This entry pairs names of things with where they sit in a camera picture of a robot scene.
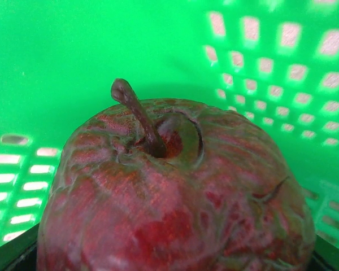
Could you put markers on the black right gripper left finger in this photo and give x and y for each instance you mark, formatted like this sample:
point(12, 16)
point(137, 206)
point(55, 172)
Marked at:
point(11, 257)

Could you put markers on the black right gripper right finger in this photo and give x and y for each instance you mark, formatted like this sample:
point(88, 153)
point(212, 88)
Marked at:
point(330, 265)

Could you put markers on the dark red apple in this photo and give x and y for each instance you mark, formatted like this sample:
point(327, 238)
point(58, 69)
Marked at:
point(169, 197)

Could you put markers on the green plastic basket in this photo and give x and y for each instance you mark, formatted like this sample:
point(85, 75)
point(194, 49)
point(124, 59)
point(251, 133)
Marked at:
point(73, 56)

